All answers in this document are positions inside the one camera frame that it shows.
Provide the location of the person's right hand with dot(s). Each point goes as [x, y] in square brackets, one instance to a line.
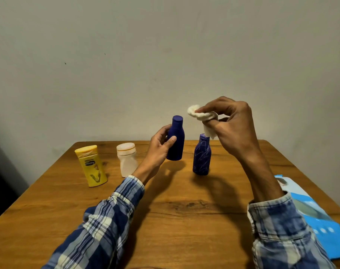
[237, 131]

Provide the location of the person's left hand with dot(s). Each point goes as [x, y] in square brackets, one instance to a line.
[156, 154]

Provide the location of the white bottle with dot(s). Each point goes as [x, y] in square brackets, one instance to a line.
[127, 163]

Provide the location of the dark blue bottle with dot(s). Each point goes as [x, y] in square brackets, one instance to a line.
[177, 128]
[202, 156]

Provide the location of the white wet wipe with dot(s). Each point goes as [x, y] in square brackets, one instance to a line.
[191, 110]

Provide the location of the yellow bottle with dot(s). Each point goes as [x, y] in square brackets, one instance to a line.
[92, 170]

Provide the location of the blue wet wipes pack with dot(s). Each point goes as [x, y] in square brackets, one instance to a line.
[327, 229]

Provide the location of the person's left forearm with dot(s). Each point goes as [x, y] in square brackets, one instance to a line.
[102, 221]

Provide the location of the person's right forearm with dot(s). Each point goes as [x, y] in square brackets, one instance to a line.
[279, 229]

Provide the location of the wooden table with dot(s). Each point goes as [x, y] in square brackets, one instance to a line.
[46, 210]

